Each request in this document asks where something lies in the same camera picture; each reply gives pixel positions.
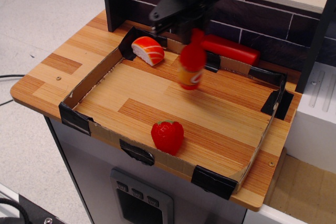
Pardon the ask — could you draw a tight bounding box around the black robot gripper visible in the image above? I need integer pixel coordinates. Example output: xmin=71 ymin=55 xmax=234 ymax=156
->
xmin=149 ymin=0 xmax=220 ymax=45

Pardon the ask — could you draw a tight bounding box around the red hot sauce bottle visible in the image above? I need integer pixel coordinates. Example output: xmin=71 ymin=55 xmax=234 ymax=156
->
xmin=177 ymin=28 xmax=206 ymax=90

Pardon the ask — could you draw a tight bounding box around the cardboard fence with black tape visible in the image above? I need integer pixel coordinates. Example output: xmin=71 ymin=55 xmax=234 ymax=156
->
xmin=59 ymin=27 xmax=292 ymax=199

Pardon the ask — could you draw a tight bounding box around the salmon nigiri sushi toy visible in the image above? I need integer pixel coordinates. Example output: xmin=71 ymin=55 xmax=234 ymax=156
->
xmin=131 ymin=36 xmax=165 ymax=67

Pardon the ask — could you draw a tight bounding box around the red toy strawberry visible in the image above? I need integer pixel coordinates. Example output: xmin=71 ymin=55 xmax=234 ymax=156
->
xmin=151 ymin=120 xmax=184 ymax=156

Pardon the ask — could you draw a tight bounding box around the white toy sink unit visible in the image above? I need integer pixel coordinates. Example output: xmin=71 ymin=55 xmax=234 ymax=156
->
xmin=285 ymin=62 xmax=335 ymax=173

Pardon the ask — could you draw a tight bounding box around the grey oven control panel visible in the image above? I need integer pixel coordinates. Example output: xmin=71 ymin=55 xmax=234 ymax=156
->
xmin=110 ymin=169 xmax=174 ymax=224

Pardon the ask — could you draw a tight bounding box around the black cable on floor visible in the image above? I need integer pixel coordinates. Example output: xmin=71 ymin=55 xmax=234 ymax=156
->
xmin=0 ymin=74 xmax=26 ymax=107

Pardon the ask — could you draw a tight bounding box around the black cable bottom left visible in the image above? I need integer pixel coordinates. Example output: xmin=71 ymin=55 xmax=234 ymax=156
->
xmin=0 ymin=197 xmax=29 ymax=224

